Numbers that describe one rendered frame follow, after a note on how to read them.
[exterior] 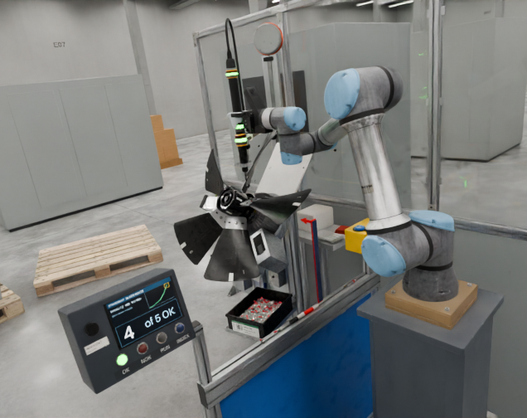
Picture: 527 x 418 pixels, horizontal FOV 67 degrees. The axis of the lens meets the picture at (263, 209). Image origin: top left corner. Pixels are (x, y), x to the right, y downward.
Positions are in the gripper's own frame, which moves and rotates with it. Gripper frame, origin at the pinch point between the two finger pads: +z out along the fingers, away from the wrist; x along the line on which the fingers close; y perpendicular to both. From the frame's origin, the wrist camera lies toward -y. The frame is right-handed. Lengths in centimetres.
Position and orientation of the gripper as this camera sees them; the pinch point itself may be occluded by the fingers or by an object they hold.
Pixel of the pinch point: (233, 113)
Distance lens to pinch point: 160.2
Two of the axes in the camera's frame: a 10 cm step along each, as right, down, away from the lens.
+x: 7.4, -2.9, 6.1
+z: -6.7, -1.6, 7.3
